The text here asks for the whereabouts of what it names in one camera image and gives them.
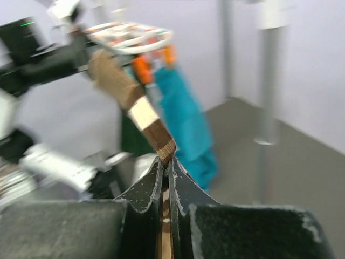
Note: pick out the white round clip hanger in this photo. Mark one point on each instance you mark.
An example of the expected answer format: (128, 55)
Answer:
(130, 42)

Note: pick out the brown striped sock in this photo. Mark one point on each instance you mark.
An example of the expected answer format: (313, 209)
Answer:
(109, 77)

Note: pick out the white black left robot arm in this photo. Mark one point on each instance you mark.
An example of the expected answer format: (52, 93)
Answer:
(31, 65)

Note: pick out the teal cloth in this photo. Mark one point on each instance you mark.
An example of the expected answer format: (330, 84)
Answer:
(188, 126)

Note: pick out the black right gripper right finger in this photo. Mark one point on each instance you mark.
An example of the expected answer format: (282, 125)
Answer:
(185, 196)

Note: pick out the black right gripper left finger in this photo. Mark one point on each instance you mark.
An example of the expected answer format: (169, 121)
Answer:
(142, 228)

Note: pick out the grey rack right post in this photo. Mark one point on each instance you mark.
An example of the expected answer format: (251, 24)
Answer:
(272, 18)

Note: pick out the white cloth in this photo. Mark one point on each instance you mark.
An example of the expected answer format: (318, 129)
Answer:
(129, 169)

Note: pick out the dark green cloth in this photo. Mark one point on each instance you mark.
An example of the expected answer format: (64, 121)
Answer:
(132, 140)

